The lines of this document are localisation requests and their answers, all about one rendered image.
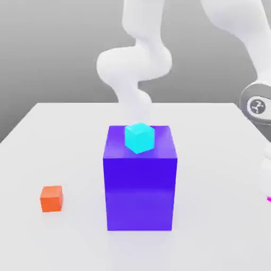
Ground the large purple box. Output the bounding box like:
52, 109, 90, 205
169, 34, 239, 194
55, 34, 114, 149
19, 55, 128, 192
103, 125, 178, 232

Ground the small cyan cube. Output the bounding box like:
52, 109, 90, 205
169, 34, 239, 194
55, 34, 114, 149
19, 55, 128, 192
124, 122, 156, 155

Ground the small orange cube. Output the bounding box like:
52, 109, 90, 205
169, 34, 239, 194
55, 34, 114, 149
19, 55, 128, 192
39, 185, 64, 213

